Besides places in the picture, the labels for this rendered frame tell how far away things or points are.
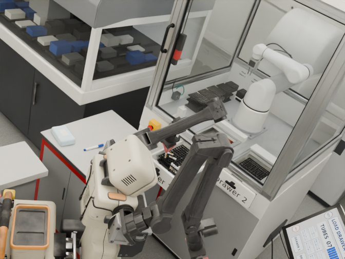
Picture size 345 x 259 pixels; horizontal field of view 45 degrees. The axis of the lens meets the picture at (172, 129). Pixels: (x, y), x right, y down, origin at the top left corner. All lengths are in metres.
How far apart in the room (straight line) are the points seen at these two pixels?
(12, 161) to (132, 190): 0.97
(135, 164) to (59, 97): 1.69
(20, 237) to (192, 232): 0.72
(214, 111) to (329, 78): 0.56
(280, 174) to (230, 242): 0.62
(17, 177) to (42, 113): 1.15
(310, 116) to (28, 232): 1.39
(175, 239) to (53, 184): 0.92
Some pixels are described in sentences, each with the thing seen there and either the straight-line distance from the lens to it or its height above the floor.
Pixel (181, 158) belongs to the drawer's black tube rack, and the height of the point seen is 0.90.
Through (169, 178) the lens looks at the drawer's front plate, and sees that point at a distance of 2.31.
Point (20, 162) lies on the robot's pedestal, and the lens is 2.44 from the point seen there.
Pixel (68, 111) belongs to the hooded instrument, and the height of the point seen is 0.62.
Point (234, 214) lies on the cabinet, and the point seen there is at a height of 0.71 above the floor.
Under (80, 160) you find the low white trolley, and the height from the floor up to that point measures 0.76.
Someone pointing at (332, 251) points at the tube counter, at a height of 1.12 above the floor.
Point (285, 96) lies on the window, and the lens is 2.19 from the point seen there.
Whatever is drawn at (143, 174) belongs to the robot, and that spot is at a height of 1.34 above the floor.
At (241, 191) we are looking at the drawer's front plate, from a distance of 2.46.
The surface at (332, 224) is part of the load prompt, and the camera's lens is 2.16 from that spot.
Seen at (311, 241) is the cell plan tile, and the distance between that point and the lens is 2.15.
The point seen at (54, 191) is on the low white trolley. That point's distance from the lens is 2.79.
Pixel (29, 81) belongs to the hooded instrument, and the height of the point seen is 0.59.
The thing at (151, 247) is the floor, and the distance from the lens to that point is 3.16.
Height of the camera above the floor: 2.37
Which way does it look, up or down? 33 degrees down
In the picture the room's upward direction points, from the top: 19 degrees clockwise
